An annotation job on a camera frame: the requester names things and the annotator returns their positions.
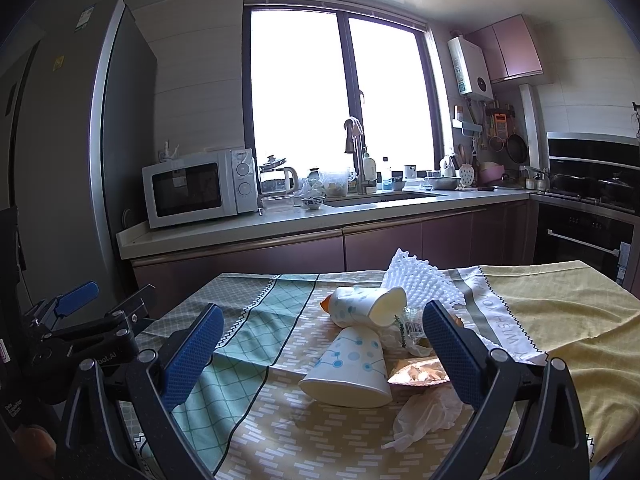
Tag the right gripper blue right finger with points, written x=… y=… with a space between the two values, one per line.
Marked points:
x=489 y=380

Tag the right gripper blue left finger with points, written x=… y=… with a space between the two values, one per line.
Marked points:
x=159 y=381

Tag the white tissue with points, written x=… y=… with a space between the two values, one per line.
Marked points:
x=436 y=409

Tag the orange snack wrapper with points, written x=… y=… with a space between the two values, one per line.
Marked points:
x=418 y=372

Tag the white foam fruit net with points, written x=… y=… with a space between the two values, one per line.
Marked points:
x=421 y=283

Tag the crushed paper cup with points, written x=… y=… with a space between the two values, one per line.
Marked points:
x=375 y=308

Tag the paper cup blue dots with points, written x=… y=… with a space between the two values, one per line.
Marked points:
x=351 y=373

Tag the green clear plastic wrapper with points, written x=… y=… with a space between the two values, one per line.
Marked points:
x=406 y=335

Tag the kitchen counter with cabinets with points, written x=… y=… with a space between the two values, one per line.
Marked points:
x=450 y=230

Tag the kitchen faucet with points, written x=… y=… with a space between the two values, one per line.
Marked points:
x=354 y=145

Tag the black built-in oven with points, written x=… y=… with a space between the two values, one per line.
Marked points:
x=589 y=210

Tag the white microwave oven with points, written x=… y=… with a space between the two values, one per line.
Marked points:
x=200 y=187

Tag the pink bowl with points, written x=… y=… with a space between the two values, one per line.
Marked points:
x=490 y=172

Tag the glass kettle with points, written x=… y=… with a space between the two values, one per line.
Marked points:
x=277 y=178

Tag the black frying pan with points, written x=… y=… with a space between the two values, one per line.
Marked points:
x=517 y=149

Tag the white soap bottle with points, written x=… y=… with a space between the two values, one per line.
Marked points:
x=370 y=175

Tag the grey refrigerator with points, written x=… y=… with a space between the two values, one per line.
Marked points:
x=77 y=112

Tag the white water heater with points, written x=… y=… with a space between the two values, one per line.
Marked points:
x=470 y=69

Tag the window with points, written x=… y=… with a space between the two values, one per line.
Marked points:
x=305 y=70

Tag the pink wall cabinet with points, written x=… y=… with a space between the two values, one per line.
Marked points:
x=509 y=48

